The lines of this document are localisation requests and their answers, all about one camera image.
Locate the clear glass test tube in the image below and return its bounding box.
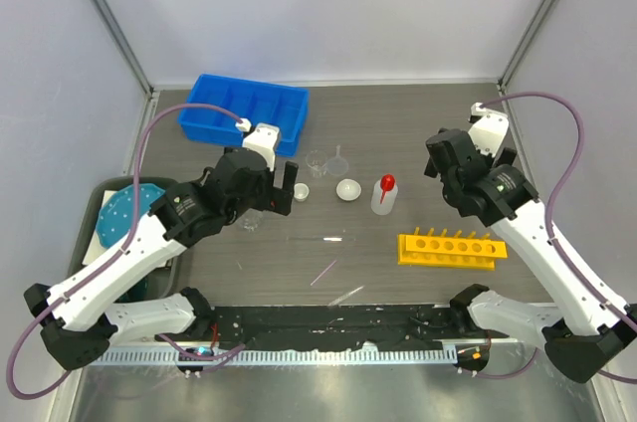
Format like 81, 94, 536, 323
286, 235, 356, 244

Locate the yellow test tube rack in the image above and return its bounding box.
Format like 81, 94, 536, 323
397, 227, 509, 271

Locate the clear glass rod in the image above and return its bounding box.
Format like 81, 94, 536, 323
327, 286, 364, 308

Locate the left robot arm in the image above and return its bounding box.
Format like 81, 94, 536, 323
24, 148, 299, 370

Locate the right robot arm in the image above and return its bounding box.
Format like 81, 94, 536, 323
425, 129, 636, 383

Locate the small white crucible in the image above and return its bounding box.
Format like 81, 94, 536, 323
294, 183, 310, 202

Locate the clear glass beaker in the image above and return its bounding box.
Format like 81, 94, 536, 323
306, 150, 327, 178

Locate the clear glass flask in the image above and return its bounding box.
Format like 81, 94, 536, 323
236, 212, 264, 232

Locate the clear plastic funnel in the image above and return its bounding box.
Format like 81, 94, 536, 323
325, 145, 349, 177

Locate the white evaporating dish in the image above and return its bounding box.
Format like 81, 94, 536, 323
335, 178, 361, 202

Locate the blue compartment bin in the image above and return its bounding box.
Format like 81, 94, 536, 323
178, 74, 310, 157

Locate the dark grey tray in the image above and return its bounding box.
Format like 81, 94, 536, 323
68, 176, 179, 303

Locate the teal dotted plate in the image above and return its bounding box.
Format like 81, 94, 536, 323
96, 183, 164, 249

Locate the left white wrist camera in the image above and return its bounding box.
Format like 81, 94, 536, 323
235, 118, 281, 171

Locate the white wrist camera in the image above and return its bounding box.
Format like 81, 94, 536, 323
235, 118, 281, 171
468, 103, 510, 157

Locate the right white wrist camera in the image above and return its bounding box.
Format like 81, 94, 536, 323
468, 103, 510, 157

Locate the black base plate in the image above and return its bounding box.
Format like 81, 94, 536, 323
165, 305, 505, 352

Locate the white slotted cable duct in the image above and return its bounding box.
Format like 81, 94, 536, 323
93, 343, 457, 367

